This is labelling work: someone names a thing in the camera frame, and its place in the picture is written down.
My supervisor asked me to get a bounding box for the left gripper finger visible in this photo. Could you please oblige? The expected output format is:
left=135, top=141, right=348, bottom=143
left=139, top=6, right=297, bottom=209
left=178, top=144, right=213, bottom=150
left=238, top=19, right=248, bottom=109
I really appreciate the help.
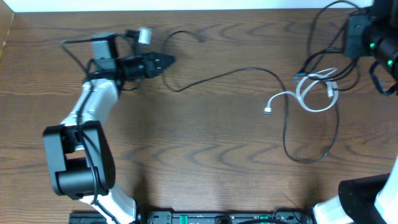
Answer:
left=153, top=59, right=175, bottom=77
left=146, top=52, right=175, bottom=62

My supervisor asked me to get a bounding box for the white cable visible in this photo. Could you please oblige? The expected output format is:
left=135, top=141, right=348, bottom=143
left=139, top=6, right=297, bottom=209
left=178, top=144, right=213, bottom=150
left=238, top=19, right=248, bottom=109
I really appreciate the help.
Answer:
left=264, top=67, right=339, bottom=115

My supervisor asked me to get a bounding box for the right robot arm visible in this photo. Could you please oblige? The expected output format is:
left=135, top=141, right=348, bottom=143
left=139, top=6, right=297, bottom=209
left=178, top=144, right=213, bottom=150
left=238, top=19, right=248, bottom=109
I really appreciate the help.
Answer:
left=312, top=0, right=397, bottom=224

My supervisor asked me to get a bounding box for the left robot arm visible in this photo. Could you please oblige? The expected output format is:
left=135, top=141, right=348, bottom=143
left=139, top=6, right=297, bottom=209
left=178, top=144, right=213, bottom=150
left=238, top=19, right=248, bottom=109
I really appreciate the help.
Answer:
left=43, top=27, right=175, bottom=223

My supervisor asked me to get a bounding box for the cardboard panel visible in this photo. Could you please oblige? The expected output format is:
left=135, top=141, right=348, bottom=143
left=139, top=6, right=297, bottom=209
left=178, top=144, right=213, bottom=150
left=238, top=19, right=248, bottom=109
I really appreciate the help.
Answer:
left=0, top=0, right=15, bottom=57

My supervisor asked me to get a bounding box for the left camera cable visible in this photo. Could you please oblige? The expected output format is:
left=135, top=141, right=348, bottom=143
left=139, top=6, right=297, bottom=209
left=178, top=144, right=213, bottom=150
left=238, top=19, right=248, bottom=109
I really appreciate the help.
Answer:
left=59, top=39, right=122, bottom=224

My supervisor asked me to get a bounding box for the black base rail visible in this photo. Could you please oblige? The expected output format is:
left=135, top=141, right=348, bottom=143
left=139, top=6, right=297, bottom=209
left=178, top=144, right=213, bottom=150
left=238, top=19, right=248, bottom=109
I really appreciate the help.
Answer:
left=68, top=208, right=316, bottom=224

